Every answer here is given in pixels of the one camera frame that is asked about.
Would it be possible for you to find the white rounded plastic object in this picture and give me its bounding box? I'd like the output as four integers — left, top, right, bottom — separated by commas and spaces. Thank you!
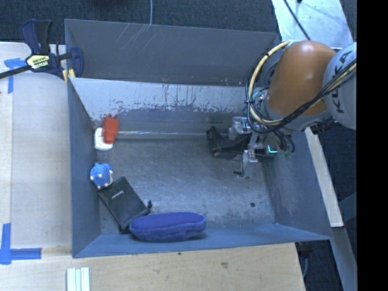
94, 127, 115, 152

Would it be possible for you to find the grey metal bin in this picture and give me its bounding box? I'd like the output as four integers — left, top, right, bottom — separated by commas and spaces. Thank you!
64, 18, 335, 259

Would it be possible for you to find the black soft pouch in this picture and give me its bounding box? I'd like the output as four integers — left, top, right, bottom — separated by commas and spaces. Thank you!
96, 176, 153, 235

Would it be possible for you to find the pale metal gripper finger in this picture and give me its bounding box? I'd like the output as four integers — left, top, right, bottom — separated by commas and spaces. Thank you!
228, 116, 253, 141
233, 149, 259, 179

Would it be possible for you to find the pale wood flat board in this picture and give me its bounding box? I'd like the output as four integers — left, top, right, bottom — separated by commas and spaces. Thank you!
10, 42, 74, 250

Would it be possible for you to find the black angular object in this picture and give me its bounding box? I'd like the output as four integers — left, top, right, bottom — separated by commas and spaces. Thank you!
206, 125, 253, 160

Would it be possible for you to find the blue cloth pouch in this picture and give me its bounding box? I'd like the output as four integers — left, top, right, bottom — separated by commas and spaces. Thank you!
129, 212, 207, 243

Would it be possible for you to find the blue spiky toy animal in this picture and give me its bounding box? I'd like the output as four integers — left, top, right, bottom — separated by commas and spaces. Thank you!
89, 162, 114, 190

